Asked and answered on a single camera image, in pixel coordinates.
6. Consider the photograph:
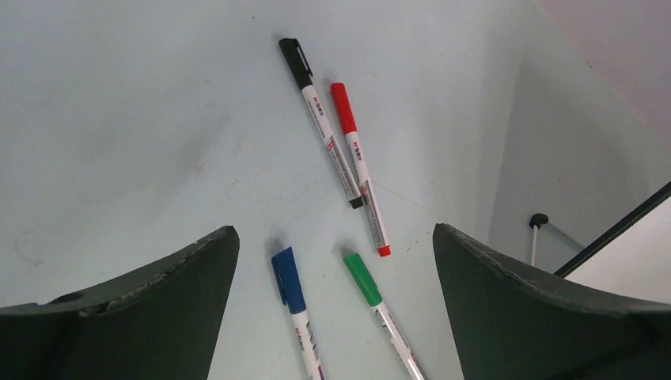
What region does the blue whiteboard marker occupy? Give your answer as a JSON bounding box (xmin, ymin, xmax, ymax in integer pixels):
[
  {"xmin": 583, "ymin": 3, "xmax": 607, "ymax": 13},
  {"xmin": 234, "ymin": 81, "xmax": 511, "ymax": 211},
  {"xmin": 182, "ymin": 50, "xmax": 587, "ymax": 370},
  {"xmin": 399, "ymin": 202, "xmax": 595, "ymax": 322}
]
[{"xmin": 271, "ymin": 247, "xmax": 326, "ymax": 380}]

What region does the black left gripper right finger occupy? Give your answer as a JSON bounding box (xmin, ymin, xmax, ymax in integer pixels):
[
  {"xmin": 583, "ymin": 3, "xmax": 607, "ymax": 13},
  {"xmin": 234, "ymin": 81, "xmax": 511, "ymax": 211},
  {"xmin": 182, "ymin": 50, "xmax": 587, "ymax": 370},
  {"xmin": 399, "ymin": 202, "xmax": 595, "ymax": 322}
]
[{"xmin": 433, "ymin": 224, "xmax": 670, "ymax": 379}]

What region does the red capped whiteboard marker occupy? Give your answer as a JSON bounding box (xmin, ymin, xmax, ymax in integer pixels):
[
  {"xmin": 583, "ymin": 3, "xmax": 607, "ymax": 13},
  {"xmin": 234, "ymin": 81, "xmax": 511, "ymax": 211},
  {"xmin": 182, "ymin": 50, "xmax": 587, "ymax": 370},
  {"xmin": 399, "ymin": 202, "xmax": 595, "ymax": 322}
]
[{"xmin": 330, "ymin": 82, "xmax": 391, "ymax": 257}]

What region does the small black framed whiteboard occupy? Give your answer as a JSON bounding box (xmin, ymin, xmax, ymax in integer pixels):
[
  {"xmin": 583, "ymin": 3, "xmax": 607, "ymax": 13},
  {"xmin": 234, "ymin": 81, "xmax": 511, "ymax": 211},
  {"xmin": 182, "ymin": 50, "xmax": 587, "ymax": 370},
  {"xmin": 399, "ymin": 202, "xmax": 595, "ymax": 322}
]
[{"xmin": 555, "ymin": 184, "xmax": 670, "ymax": 304}]

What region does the green capped whiteboard marker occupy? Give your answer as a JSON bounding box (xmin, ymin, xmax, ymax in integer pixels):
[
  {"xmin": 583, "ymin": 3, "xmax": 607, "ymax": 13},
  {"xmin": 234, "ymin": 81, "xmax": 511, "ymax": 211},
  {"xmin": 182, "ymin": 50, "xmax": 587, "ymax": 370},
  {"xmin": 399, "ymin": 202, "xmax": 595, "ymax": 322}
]
[{"xmin": 343, "ymin": 253, "xmax": 428, "ymax": 380}]

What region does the black capped whiteboard marker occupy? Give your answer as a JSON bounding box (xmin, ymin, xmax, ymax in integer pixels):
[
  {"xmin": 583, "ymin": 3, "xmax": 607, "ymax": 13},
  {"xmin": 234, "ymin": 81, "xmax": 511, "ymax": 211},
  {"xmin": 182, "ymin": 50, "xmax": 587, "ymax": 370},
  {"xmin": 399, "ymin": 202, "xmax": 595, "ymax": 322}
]
[{"xmin": 279, "ymin": 38, "xmax": 363, "ymax": 209}]

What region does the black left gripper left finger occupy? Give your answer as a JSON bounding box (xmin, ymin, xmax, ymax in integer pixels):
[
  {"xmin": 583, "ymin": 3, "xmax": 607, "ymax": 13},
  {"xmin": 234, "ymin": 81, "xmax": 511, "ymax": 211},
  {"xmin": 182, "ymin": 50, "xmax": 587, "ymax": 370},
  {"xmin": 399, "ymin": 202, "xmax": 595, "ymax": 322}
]
[{"xmin": 1, "ymin": 226, "xmax": 240, "ymax": 379}]

